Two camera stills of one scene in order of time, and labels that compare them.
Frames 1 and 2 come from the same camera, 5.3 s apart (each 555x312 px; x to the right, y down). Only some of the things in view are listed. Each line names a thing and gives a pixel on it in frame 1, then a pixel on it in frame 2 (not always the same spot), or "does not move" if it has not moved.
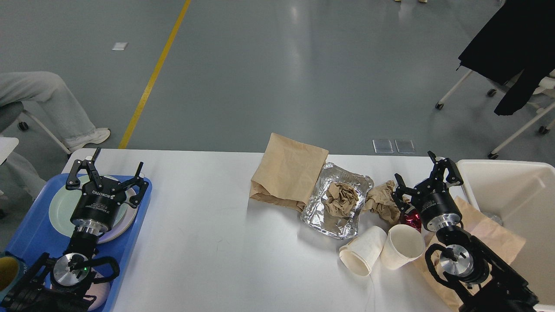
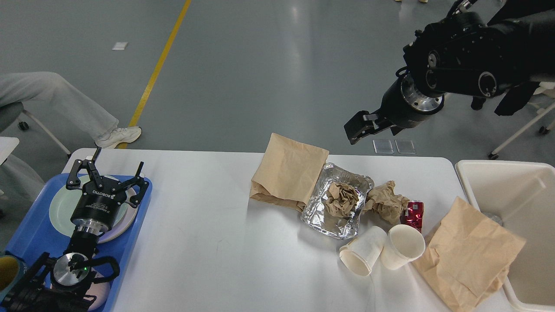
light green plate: (62, 207) does not move
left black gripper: (101, 197) does not move
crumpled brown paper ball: (379, 198) does not move
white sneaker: (99, 135) to (123, 134)
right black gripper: (435, 206) to (403, 105)
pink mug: (102, 292) does not move
